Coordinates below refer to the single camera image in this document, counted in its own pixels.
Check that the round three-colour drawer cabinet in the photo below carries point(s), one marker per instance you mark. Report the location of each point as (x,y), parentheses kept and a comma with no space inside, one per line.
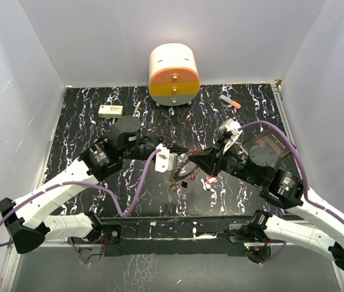
(173,75)

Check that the aluminium frame rail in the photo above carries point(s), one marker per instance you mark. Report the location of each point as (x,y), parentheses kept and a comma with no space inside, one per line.
(169,264)

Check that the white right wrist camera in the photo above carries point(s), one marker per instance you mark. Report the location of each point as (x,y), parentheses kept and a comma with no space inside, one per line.
(230,129)

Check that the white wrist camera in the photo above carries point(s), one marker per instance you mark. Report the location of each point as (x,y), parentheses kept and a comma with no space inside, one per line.
(230,129)
(165,160)

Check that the white small cardboard box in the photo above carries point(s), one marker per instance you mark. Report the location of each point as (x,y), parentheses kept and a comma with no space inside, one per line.
(110,111)

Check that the yellow and white pen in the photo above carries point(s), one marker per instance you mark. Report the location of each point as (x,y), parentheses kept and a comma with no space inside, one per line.
(136,108)

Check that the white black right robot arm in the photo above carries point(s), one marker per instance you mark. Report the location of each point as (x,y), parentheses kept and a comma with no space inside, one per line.
(280,189)

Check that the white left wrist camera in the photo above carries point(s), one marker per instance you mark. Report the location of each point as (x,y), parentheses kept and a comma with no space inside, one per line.
(165,160)

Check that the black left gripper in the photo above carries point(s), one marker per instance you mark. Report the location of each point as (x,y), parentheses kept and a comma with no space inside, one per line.
(173,148)

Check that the dark paperback book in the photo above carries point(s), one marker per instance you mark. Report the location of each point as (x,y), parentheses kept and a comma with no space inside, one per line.
(271,138)

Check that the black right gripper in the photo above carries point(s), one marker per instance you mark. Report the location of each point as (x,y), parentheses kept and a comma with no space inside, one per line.
(209,162)

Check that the orange and grey marker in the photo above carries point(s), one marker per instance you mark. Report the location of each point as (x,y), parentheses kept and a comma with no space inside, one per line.
(230,102)

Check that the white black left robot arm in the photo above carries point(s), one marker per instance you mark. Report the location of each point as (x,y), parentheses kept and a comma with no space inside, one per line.
(29,219)

